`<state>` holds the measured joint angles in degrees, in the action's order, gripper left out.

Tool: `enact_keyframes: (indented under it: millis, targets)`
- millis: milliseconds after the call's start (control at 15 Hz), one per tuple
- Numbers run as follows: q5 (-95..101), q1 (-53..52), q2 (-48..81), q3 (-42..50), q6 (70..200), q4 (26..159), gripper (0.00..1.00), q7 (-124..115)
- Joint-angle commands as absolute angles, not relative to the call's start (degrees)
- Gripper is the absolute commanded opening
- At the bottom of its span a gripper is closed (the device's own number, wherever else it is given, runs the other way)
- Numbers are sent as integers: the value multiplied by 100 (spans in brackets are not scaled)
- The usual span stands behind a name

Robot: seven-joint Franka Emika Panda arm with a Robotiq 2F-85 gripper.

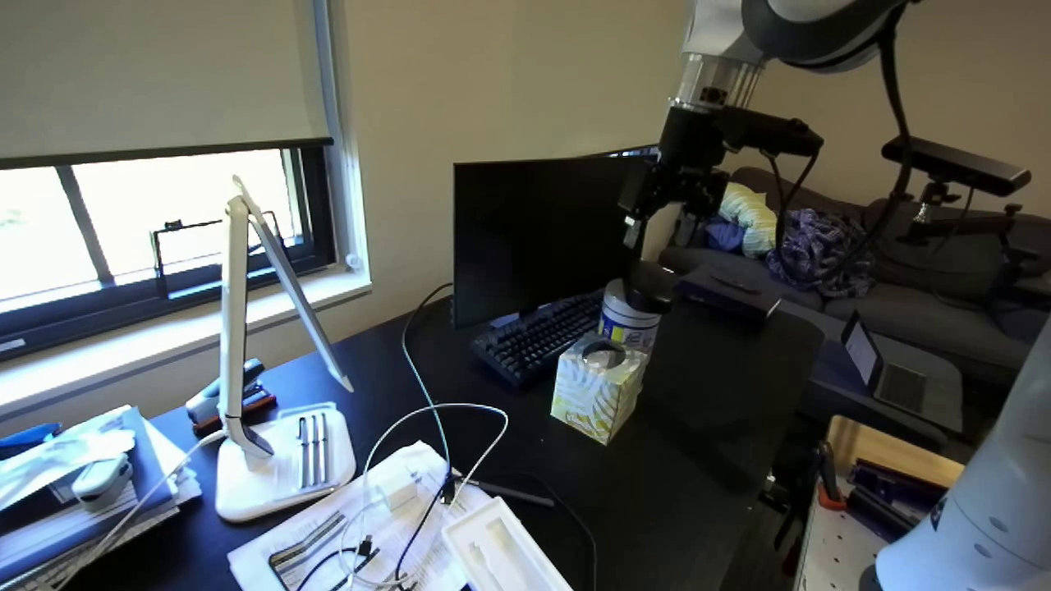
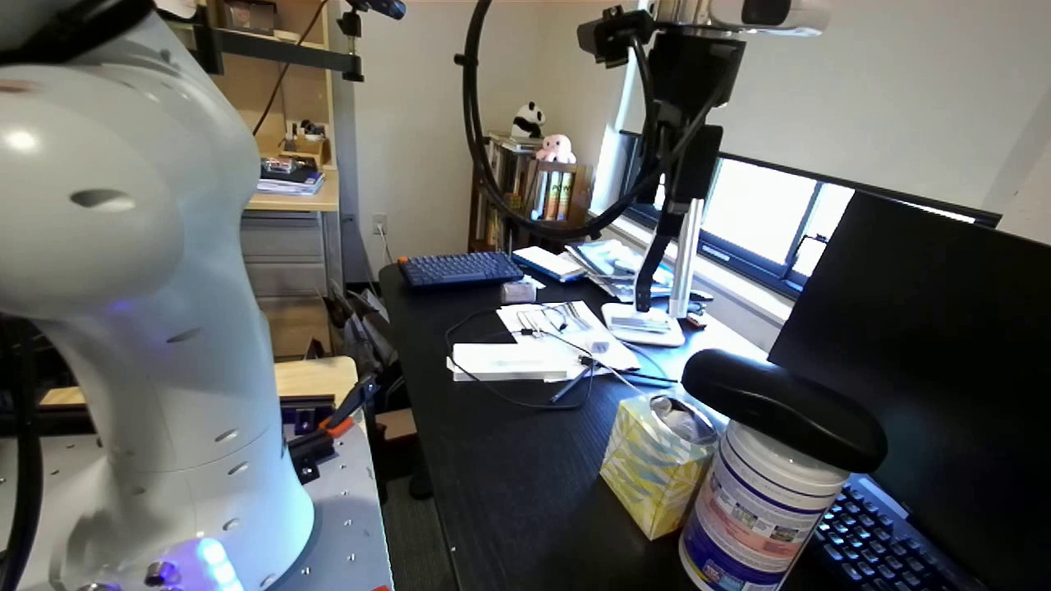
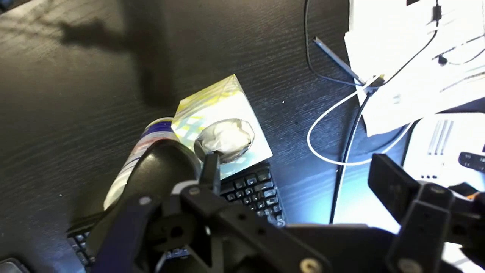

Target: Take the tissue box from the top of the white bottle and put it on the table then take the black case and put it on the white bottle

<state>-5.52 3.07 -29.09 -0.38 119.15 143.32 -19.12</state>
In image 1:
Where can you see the black computer keyboard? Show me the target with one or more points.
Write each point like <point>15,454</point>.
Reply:
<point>537,335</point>

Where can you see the white labelled plastic bottle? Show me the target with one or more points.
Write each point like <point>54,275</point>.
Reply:
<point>626,327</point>

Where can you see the black sensor camera on stand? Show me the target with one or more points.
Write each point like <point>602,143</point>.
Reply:
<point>953,166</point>

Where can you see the white plastic tray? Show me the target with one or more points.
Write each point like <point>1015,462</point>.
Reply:
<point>504,547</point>

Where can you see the light wooden board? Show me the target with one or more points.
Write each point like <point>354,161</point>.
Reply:
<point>889,448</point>

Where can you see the white desk lamp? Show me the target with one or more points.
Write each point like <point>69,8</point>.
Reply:
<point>231,329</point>

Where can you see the stack of books and papers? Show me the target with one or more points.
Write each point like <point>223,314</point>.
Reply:
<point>76,495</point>

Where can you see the white roller blind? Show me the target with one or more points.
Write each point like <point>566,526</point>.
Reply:
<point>153,70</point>

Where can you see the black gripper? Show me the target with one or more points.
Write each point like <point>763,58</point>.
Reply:
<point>677,166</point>

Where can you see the flat black box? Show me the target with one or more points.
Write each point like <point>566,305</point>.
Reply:
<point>730,297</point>

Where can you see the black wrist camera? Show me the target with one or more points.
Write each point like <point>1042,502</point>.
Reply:
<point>765,128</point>

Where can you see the black tools on robot table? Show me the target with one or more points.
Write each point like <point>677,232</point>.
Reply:
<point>891,496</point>

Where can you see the dark grey couch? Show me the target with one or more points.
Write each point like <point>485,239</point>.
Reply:
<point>953,297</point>

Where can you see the open dark laptop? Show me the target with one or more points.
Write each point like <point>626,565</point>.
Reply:
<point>906,382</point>

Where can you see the black red stapler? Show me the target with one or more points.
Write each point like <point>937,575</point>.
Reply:
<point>231,400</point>

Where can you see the black computer monitor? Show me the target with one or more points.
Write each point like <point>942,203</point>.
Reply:
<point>537,234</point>

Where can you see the yellow white pillow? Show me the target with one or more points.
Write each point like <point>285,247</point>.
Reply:
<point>749,216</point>

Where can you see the purple crumpled cloth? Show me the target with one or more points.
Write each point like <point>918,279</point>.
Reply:
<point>814,250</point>

